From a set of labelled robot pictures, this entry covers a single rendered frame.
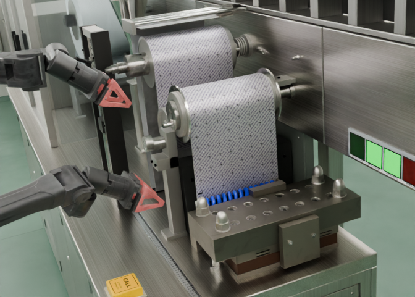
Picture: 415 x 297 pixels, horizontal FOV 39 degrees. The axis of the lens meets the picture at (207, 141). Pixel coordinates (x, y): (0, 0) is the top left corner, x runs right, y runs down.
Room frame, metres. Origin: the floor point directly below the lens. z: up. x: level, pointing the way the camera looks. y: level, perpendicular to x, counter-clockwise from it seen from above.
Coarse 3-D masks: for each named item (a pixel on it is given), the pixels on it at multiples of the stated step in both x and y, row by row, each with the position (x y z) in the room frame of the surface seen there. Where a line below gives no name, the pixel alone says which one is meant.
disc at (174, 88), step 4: (172, 88) 1.43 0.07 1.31; (176, 88) 1.40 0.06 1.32; (176, 92) 1.40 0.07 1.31; (180, 92) 1.37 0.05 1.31; (180, 96) 1.37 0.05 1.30; (184, 96) 1.36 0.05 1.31; (184, 100) 1.36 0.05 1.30; (184, 104) 1.36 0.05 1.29; (184, 108) 1.36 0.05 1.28; (188, 112) 1.34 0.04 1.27; (188, 116) 1.34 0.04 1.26; (188, 120) 1.34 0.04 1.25; (188, 124) 1.34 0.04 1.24; (188, 128) 1.34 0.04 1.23; (188, 132) 1.35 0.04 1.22; (184, 136) 1.38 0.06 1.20; (188, 136) 1.35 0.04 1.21; (180, 140) 1.41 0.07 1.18; (184, 140) 1.38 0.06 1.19; (188, 140) 1.36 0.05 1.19
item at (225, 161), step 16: (240, 128) 1.40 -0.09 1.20; (256, 128) 1.41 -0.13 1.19; (272, 128) 1.43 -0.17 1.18; (192, 144) 1.35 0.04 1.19; (208, 144) 1.36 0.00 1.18; (224, 144) 1.38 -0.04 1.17; (240, 144) 1.40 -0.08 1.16; (256, 144) 1.41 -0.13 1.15; (272, 144) 1.43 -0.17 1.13; (208, 160) 1.36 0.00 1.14; (224, 160) 1.38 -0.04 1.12; (240, 160) 1.39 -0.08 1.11; (256, 160) 1.41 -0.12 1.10; (272, 160) 1.43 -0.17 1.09; (208, 176) 1.36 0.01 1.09; (224, 176) 1.38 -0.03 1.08; (240, 176) 1.39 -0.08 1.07; (256, 176) 1.41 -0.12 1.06; (272, 176) 1.43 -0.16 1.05; (208, 192) 1.36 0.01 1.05; (224, 192) 1.38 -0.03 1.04
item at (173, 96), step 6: (270, 84) 1.46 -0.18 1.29; (168, 96) 1.44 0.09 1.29; (174, 96) 1.39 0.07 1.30; (180, 102) 1.37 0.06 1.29; (276, 102) 1.44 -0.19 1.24; (180, 108) 1.36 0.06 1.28; (180, 114) 1.36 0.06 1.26; (186, 120) 1.35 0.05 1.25; (186, 126) 1.35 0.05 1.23; (180, 132) 1.38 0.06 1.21; (186, 132) 1.36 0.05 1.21
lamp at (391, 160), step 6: (384, 156) 1.15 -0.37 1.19; (390, 156) 1.13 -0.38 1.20; (396, 156) 1.12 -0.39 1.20; (384, 162) 1.15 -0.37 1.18; (390, 162) 1.13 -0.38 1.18; (396, 162) 1.12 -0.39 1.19; (384, 168) 1.15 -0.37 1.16; (390, 168) 1.13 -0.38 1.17; (396, 168) 1.12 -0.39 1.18; (396, 174) 1.11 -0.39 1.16
